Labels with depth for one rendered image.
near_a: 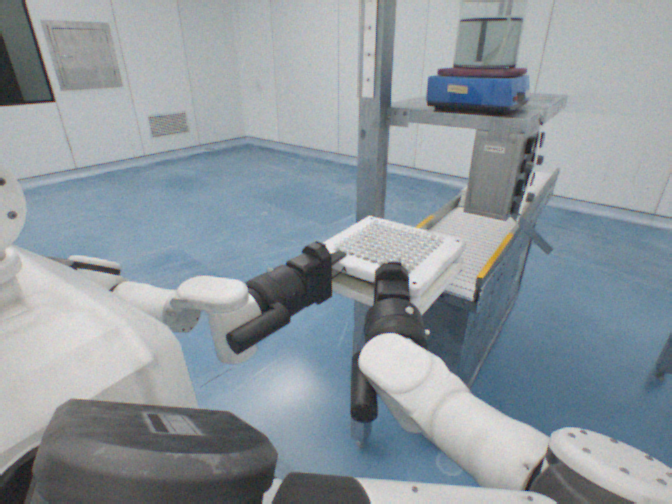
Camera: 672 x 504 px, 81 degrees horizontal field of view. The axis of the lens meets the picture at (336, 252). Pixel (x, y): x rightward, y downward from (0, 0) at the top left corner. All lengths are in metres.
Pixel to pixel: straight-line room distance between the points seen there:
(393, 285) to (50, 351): 0.47
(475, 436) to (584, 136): 4.01
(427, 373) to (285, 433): 1.34
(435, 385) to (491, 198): 0.64
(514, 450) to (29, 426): 0.34
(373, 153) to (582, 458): 0.84
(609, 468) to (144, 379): 0.29
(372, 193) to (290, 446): 1.07
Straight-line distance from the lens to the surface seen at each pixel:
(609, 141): 4.30
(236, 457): 0.17
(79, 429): 0.19
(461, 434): 0.42
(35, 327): 0.31
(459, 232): 1.45
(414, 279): 0.71
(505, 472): 0.39
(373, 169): 1.03
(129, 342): 0.29
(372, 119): 1.01
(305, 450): 1.70
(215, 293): 0.61
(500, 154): 0.98
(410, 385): 0.44
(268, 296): 0.63
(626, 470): 0.32
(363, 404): 0.52
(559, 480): 0.30
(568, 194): 4.44
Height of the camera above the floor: 1.37
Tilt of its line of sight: 27 degrees down
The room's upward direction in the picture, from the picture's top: straight up
